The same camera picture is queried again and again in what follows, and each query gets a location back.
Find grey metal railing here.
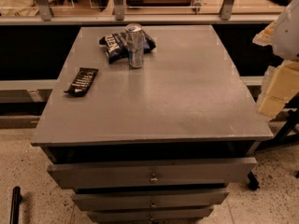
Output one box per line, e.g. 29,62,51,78
0,0,284,25

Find silver blue redbull can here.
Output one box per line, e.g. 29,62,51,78
125,23,144,69

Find black pole on floor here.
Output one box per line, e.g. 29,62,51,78
9,186,22,224

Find black snack bar wrapper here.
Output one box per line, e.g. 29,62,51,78
64,67,98,97

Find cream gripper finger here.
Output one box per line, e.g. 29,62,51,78
252,21,276,47
256,62,299,118

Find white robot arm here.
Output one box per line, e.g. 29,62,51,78
252,0,299,119

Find grey drawer cabinet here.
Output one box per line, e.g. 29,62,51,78
30,24,275,224

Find dark blue snack bag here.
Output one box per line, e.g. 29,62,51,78
99,32,156,63

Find black stand legs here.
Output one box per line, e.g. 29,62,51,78
247,91,299,191

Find bottom grey drawer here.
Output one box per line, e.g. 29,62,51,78
87,206,214,223

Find top grey drawer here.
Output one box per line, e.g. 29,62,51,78
48,157,256,189

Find grey drawer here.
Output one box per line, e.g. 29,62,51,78
48,157,256,189
87,206,214,223
72,188,228,211

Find middle grey drawer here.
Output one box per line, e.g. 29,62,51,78
72,188,228,211

